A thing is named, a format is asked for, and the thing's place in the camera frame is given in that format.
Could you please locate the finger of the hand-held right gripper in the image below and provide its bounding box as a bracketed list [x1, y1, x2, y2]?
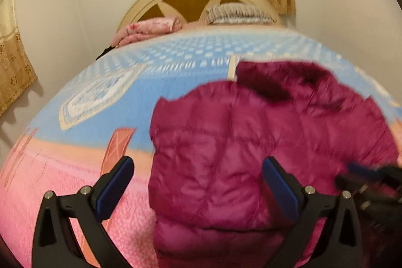
[335, 163, 388, 191]

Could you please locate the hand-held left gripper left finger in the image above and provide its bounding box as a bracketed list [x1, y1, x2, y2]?
[31, 156, 135, 268]

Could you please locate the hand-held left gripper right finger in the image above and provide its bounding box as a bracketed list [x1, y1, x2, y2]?
[262, 156, 365, 268]

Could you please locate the magenta down jacket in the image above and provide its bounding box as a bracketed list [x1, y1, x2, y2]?
[147, 61, 402, 268]

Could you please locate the blue pink printed blanket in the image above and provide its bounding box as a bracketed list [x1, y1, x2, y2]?
[0, 26, 402, 268]

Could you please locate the pink folded quilt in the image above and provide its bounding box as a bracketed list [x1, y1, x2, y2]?
[111, 17, 184, 48]

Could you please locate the grey striped pillow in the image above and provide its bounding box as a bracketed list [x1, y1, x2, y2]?
[206, 3, 274, 25]

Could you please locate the cream wooden headboard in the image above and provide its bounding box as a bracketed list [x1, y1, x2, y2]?
[117, 0, 283, 33]

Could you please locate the black strap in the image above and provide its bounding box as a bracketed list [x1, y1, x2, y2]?
[95, 44, 115, 61]

